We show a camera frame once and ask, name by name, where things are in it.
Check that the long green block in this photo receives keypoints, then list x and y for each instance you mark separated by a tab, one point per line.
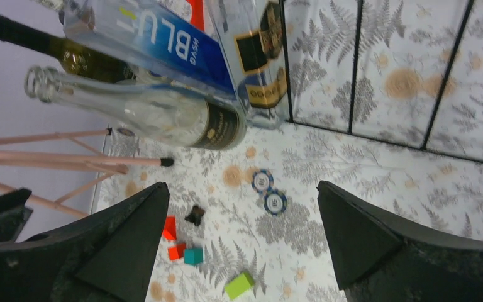
239	285

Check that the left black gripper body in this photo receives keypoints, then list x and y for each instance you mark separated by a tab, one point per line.
13	214

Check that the blue glass bottle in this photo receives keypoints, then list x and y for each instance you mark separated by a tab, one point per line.
148	35

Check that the red block pair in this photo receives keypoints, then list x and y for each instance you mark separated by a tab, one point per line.
176	250

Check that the pink tripod stand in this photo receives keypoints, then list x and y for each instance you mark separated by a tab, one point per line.
99	162

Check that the teal block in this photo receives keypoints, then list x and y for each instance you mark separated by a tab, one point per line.
193	256

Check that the black wire wine rack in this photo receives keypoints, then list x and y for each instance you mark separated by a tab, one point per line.
405	72

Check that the floral table mat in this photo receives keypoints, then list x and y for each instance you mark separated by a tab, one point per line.
287	254

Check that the poker chip ten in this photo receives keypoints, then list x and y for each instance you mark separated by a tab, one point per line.
262	181

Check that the clear bottle black cap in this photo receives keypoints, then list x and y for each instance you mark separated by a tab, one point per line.
252	40

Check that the dark green wine bottle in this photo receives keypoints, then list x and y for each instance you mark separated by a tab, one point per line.
74	58

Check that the small black knob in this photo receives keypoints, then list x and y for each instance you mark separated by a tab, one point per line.
195	216

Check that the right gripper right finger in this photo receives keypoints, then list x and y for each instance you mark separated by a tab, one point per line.
380	256

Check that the poker chip fifty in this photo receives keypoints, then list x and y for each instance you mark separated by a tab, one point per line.
275	202

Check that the clear bottle black label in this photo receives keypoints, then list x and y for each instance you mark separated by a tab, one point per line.
170	114

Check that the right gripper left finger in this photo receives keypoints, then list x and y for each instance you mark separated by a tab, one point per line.
106	256

